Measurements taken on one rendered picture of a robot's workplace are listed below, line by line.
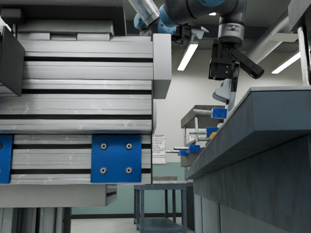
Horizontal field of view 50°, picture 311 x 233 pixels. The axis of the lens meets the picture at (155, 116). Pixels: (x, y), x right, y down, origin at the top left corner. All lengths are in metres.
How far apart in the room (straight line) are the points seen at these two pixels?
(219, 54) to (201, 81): 7.80
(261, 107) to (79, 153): 0.40
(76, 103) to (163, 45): 0.19
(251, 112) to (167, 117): 8.10
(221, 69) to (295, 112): 0.71
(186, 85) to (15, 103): 8.14
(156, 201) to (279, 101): 7.90
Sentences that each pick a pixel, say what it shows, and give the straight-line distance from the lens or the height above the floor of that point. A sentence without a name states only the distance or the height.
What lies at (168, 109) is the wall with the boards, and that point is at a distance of 8.42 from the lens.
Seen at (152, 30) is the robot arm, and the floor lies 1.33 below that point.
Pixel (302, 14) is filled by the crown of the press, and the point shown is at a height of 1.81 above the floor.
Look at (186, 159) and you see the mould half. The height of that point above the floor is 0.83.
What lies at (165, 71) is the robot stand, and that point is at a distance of 0.60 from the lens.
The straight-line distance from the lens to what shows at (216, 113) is 0.98.
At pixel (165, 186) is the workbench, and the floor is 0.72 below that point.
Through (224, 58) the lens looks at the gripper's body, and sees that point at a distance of 0.99.
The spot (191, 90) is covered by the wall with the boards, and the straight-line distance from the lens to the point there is 8.67.
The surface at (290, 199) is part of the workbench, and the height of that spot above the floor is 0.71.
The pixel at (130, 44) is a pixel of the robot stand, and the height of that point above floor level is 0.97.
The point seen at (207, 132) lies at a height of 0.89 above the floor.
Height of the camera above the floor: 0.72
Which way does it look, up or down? 12 degrees up
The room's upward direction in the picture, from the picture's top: straight up
